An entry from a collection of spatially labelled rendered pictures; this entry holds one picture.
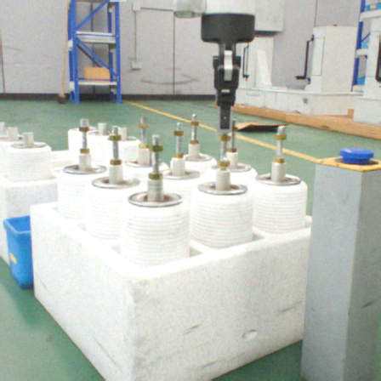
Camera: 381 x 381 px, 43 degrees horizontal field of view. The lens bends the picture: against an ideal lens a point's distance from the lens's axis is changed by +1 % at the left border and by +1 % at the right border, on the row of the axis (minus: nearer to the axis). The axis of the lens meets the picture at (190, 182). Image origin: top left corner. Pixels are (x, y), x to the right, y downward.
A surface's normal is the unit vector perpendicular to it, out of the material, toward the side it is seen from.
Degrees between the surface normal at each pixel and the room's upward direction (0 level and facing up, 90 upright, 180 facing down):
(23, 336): 0
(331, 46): 90
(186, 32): 90
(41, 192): 90
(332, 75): 90
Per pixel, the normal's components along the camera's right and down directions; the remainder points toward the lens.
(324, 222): -0.81, 0.11
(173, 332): 0.58, 0.19
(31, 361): 0.02, -0.97
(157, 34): 0.33, 0.22
